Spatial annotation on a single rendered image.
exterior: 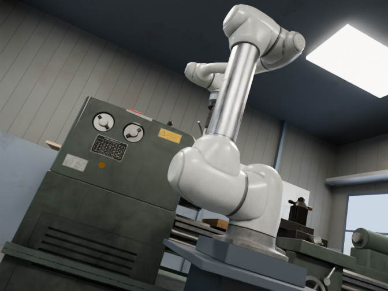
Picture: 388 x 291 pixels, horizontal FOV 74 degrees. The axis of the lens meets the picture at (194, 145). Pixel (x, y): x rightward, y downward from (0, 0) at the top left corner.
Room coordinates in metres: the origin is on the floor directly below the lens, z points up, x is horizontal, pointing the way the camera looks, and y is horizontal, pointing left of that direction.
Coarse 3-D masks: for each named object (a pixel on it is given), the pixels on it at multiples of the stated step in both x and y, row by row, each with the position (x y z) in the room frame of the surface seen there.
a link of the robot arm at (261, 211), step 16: (256, 176) 0.76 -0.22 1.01; (272, 176) 0.77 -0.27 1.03; (256, 192) 0.75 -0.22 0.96; (272, 192) 0.77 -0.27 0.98; (240, 208) 0.76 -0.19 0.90; (256, 208) 0.76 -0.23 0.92; (272, 208) 0.77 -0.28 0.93; (240, 224) 0.79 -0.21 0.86; (256, 224) 0.77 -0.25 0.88; (272, 224) 0.77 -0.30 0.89
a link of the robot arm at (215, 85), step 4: (216, 76) 1.28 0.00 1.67; (220, 76) 1.29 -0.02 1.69; (212, 80) 1.28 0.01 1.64; (216, 80) 1.29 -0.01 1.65; (220, 80) 1.29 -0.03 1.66; (212, 84) 1.30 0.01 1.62; (216, 84) 1.30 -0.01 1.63; (220, 84) 1.30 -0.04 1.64; (208, 88) 1.33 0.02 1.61; (212, 88) 1.32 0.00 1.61; (216, 88) 1.31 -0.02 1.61
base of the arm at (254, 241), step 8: (232, 232) 0.81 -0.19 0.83; (240, 232) 0.79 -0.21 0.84; (248, 232) 0.77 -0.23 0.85; (256, 232) 0.77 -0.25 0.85; (224, 240) 0.82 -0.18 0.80; (232, 240) 0.76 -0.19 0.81; (240, 240) 0.75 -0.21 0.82; (248, 240) 0.77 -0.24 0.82; (256, 240) 0.77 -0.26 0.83; (264, 240) 0.77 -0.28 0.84; (272, 240) 0.78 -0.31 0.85; (248, 248) 0.75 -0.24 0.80; (256, 248) 0.76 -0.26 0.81; (264, 248) 0.77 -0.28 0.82; (272, 248) 0.78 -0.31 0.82; (272, 256) 0.77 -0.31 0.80; (280, 256) 0.77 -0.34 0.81
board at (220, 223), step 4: (204, 220) 1.59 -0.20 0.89; (208, 220) 1.50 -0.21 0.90; (212, 220) 1.41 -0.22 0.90; (216, 220) 1.35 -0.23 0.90; (220, 220) 1.31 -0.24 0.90; (208, 224) 1.47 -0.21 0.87; (212, 224) 1.39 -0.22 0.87; (216, 224) 1.33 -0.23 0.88; (220, 224) 1.31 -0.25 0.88; (224, 224) 1.32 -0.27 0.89; (224, 228) 1.32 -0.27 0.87
